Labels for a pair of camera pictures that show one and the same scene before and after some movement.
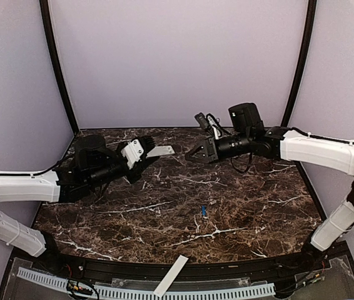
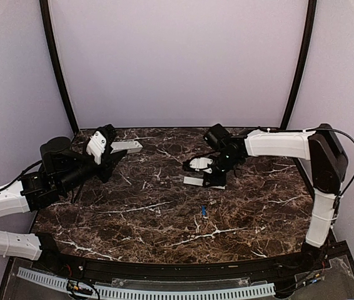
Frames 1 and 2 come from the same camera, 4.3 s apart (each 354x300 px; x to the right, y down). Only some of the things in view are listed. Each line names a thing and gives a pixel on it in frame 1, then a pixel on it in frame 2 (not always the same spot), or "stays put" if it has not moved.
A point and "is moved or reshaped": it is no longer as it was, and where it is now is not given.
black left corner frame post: [46, 25] stays put
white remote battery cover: [171, 275] → [193, 181]
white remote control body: [161, 150] is moved or reshaped
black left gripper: [139, 167] → [109, 162]
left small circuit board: [74, 286] stays put
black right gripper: [211, 149] → [214, 181]
